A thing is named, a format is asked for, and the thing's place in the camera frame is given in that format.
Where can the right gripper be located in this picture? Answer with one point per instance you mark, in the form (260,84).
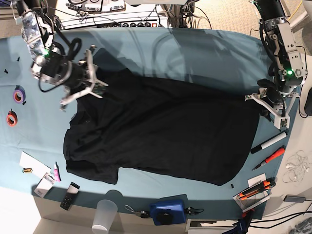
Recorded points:
(81,79)

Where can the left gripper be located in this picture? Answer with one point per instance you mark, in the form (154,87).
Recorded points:
(278,106)

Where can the black t-shirt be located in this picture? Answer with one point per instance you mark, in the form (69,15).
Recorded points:
(162,126)

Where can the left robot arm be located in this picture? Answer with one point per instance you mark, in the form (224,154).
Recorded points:
(287,71)

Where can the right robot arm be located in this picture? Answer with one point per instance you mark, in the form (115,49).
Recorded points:
(53,54)

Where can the black and white marker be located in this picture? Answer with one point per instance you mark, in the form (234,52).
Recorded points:
(269,142)

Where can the purple tape roll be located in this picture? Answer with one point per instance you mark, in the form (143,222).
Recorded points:
(19,95)

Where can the orange tape roll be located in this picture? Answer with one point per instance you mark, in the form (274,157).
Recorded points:
(11,118)

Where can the orange utility knife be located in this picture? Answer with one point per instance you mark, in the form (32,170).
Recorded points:
(258,188)

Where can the white paper sheet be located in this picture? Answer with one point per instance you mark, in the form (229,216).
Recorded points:
(28,162)

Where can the pink packaged item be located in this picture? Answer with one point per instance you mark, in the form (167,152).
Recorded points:
(56,173)

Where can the small black remote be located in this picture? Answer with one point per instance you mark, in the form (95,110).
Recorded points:
(70,196)

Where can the small brass battery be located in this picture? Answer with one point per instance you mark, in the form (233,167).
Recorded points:
(27,170)

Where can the white card package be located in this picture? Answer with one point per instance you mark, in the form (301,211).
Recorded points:
(44,186)

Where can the translucent plastic cup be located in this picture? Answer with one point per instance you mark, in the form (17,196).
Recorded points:
(105,214)

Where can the blue box with knob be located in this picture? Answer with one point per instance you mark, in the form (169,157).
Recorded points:
(168,212)

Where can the orange handled screwdriver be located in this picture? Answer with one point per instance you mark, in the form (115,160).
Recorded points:
(280,151)

